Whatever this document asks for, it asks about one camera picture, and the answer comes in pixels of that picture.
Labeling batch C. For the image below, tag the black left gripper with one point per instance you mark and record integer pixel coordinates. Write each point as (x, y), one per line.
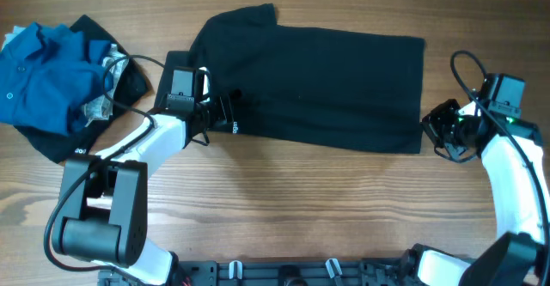
(223, 108)

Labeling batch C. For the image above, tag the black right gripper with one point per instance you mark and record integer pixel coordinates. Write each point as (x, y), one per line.
(436, 122)

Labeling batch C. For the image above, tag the black polo shirt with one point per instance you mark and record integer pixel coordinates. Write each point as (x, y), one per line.
(340, 89)

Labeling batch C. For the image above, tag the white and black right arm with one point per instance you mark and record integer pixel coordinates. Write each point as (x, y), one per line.
(511, 153)

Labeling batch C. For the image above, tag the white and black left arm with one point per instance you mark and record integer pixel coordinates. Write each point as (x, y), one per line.
(102, 212)

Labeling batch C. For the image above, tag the grey patterned garment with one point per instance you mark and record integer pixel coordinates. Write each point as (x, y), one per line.
(101, 109)

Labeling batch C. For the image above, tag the black shirt in pile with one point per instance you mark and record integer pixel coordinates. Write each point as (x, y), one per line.
(132, 86)

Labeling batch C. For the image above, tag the blue polo shirt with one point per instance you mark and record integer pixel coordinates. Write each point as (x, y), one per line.
(48, 77)

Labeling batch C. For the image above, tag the white garment under pile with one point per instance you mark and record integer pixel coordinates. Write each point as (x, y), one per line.
(11, 39)

